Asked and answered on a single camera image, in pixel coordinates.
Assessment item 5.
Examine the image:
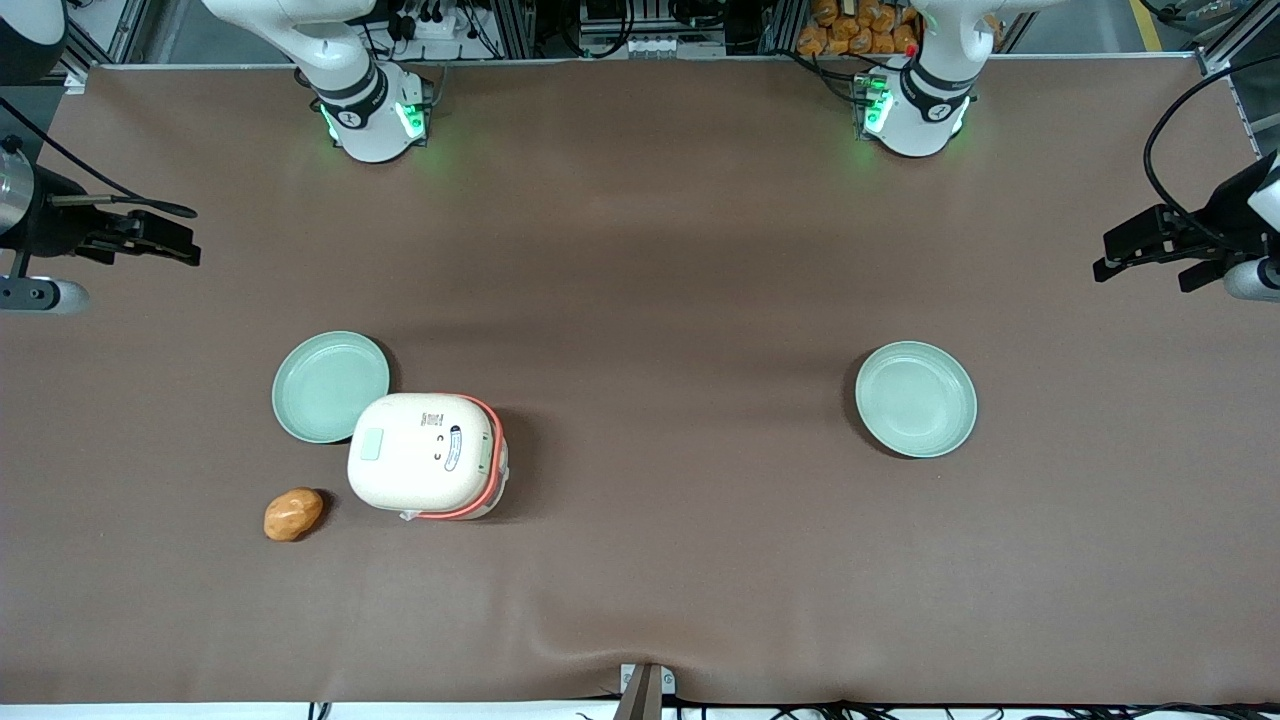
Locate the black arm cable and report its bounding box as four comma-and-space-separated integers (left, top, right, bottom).
0, 97, 199, 219
1143, 62, 1280, 251

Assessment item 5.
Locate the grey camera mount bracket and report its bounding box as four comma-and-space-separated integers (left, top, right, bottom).
612, 663, 677, 720

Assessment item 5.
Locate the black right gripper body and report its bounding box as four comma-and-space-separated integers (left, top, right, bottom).
20, 172, 133, 264

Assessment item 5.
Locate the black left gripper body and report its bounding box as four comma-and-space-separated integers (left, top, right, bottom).
1164, 150, 1280, 264

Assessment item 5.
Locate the orange bread rolls pile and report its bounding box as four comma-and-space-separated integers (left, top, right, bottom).
797, 0, 921, 58

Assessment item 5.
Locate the pale green round plate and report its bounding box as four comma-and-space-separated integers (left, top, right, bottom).
855, 341, 979, 460
272, 331, 391, 445

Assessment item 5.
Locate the cream rice cooker orange trim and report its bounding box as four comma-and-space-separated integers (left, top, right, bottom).
347, 392, 511, 523

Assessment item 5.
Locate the white power strip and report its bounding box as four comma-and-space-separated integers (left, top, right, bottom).
398, 5, 481, 41

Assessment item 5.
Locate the brown table mat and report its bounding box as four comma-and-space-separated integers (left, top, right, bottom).
0, 58, 1280, 707

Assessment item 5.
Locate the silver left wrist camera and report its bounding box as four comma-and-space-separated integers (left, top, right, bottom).
1223, 257, 1280, 303

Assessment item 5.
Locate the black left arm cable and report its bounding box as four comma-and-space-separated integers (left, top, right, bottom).
1143, 62, 1280, 251

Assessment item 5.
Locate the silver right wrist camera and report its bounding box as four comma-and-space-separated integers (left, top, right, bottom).
0, 277, 91, 317

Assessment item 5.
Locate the orange-brown bread roll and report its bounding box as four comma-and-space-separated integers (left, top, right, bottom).
264, 487, 325, 543

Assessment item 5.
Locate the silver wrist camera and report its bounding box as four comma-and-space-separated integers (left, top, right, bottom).
1223, 257, 1280, 303
0, 277, 91, 317

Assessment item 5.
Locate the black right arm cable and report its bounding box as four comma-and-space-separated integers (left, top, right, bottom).
0, 97, 199, 219

